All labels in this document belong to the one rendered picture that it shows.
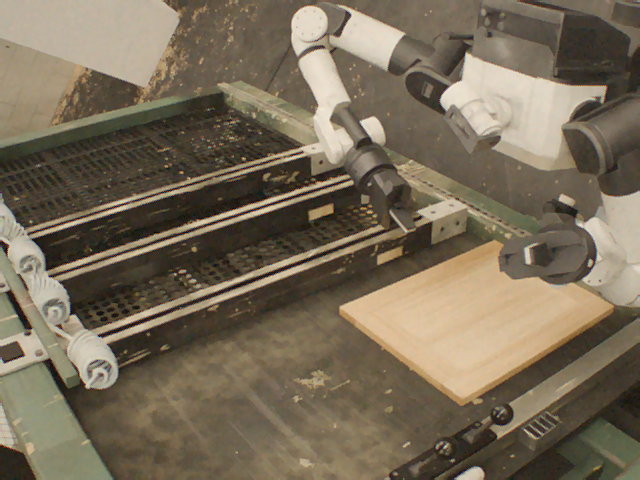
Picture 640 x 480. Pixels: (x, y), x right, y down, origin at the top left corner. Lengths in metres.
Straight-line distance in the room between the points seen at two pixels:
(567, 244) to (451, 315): 0.64
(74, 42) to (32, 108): 1.76
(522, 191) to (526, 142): 1.57
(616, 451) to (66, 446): 0.95
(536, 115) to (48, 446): 0.99
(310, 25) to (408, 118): 1.85
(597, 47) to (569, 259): 0.54
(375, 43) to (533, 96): 0.38
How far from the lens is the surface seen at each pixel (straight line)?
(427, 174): 2.11
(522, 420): 1.31
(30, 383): 1.34
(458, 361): 1.45
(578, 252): 0.98
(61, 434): 1.23
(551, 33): 1.31
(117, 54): 5.25
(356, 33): 1.56
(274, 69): 4.21
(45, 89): 6.74
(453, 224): 1.88
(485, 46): 1.41
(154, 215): 1.98
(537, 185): 2.89
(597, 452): 1.41
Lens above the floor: 2.44
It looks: 43 degrees down
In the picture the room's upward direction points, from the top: 75 degrees counter-clockwise
